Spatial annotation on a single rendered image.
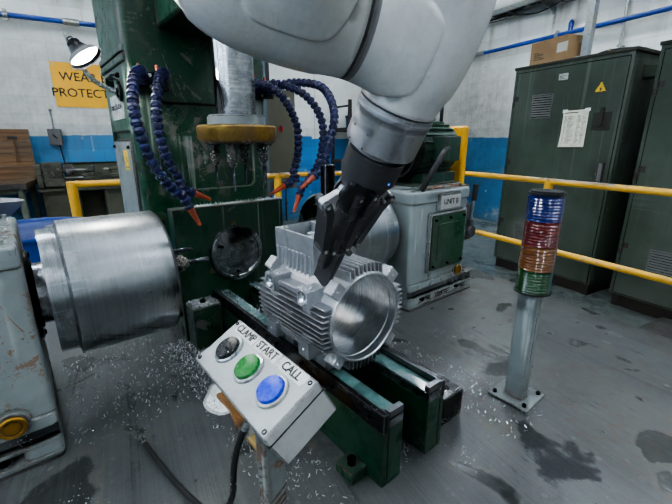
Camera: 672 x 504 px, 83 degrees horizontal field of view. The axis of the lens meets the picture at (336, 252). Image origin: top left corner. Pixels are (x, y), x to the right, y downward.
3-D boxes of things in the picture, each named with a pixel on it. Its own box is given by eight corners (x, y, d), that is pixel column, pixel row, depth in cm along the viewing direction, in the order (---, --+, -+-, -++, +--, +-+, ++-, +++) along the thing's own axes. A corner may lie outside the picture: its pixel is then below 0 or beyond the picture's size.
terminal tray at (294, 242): (275, 263, 74) (273, 226, 72) (318, 253, 80) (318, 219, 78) (312, 279, 65) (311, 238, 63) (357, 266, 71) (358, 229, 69)
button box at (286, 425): (216, 382, 49) (192, 357, 46) (258, 342, 51) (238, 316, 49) (287, 468, 36) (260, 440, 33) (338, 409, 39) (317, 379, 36)
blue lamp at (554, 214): (518, 219, 68) (521, 194, 67) (533, 215, 72) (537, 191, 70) (553, 225, 64) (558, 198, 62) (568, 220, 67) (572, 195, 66)
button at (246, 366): (236, 377, 42) (228, 368, 41) (257, 358, 43) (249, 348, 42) (249, 391, 40) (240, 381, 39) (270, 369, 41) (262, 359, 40)
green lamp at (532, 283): (508, 290, 72) (511, 267, 71) (523, 282, 75) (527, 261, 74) (541, 299, 67) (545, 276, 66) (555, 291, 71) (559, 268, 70)
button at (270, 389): (258, 400, 38) (249, 390, 37) (280, 378, 39) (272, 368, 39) (273, 417, 36) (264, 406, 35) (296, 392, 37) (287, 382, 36)
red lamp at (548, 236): (515, 244, 69) (518, 219, 68) (530, 238, 73) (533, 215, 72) (549, 251, 65) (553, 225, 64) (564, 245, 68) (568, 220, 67)
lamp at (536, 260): (511, 267, 71) (515, 244, 69) (527, 261, 74) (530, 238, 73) (545, 276, 66) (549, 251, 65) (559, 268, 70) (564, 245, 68)
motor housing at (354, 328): (260, 340, 75) (254, 248, 70) (333, 313, 87) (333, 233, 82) (323, 388, 61) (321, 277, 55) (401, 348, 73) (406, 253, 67)
